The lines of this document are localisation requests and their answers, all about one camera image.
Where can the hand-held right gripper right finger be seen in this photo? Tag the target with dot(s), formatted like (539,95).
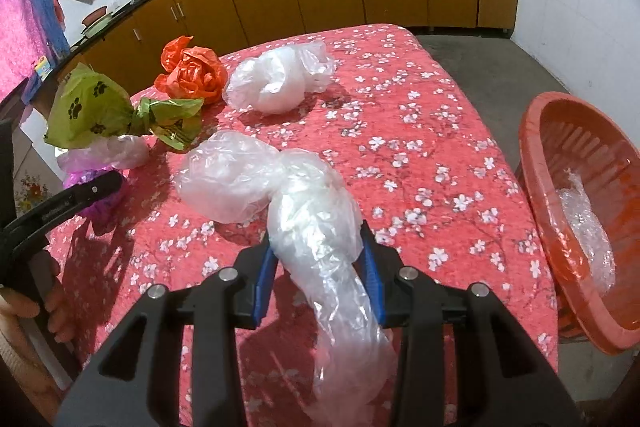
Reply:
(372,282)

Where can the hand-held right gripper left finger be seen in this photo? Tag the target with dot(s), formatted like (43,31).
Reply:
(265,282)

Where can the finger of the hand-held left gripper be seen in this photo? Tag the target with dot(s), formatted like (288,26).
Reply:
(102,187)

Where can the purple plastic bag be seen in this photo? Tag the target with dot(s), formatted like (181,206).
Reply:
(105,207)

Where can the long clear plastic bag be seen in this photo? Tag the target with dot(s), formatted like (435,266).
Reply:
(310,217)

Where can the clear bubble wrap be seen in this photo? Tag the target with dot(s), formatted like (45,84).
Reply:
(585,232)

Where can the red plastic basket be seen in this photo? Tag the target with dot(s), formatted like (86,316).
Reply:
(550,147)

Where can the person's left forearm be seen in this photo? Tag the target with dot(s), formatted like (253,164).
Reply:
(12,347)

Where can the person's left hand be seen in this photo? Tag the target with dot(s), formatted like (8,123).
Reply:
(60,312)

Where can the pink translucent plastic bag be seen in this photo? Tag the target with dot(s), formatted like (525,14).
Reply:
(110,154)

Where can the green paw print bag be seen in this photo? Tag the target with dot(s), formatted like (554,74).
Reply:
(85,107)

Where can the small colourful box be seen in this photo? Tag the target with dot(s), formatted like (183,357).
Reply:
(42,68)

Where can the red plastic bag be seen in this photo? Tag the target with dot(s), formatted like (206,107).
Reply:
(192,74)

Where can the red floral tablecloth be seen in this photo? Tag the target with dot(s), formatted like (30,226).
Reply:
(425,147)

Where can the green basin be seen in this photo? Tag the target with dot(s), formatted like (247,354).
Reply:
(102,26)

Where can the red basin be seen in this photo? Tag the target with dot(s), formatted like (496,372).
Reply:
(95,14)

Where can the hanging blue pink cloth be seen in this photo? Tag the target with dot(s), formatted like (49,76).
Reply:
(30,22)

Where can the crumpled white plastic bag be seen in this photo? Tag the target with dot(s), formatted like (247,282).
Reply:
(270,82)

